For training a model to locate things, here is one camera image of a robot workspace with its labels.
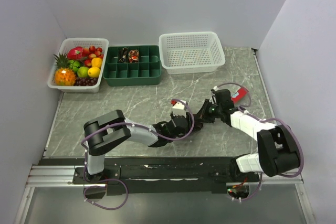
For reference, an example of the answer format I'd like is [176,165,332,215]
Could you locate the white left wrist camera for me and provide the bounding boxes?
[171,100,187,117]

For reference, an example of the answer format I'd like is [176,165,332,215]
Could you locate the orange fruit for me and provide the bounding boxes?
[91,57,102,69]

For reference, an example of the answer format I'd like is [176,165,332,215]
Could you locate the white perforated empty basket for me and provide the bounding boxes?
[159,31,226,75]

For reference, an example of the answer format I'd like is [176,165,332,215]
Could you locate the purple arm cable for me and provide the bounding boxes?
[80,99,195,210]
[214,82,305,204]

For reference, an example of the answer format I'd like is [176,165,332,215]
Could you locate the orange pineapple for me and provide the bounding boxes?
[54,53,76,86]

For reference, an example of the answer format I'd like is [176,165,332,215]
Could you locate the brown floral necktie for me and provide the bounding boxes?
[193,113,206,132]

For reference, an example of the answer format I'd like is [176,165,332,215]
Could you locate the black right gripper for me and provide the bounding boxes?
[192,99,222,123]

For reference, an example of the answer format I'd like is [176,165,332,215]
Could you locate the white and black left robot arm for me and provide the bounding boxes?
[81,110,203,183]

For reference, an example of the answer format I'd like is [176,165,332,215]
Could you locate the green apple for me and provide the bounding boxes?
[77,67,89,78]

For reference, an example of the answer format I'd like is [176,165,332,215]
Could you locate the red rectangular box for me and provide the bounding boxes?
[231,88,248,104]

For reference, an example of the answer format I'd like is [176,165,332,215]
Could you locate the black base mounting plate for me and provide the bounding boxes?
[72,156,263,196]

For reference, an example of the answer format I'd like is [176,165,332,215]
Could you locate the red patterned rolled tie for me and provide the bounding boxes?
[128,49,139,63]

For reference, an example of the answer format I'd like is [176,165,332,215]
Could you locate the dark rolled tie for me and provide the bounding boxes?
[118,47,129,63]

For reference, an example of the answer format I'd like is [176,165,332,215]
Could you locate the green compartment organizer tray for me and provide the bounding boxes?
[103,45,162,87]

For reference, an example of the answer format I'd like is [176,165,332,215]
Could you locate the white fruit basket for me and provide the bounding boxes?
[47,38,109,93]

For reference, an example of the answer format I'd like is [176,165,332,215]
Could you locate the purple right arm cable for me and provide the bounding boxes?
[214,82,305,204]

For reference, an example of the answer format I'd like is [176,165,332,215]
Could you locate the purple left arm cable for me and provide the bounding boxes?
[80,99,195,210]

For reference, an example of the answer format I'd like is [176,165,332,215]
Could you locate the yellow lemon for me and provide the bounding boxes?
[88,67,101,78]

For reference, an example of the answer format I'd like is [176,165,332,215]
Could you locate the pink dragon fruit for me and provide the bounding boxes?
[67,46,83,60]

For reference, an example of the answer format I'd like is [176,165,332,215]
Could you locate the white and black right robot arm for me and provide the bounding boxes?
[196,89,303,182]

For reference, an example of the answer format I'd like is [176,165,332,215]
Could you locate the dark green fruit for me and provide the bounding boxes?
[68,60,81,73]

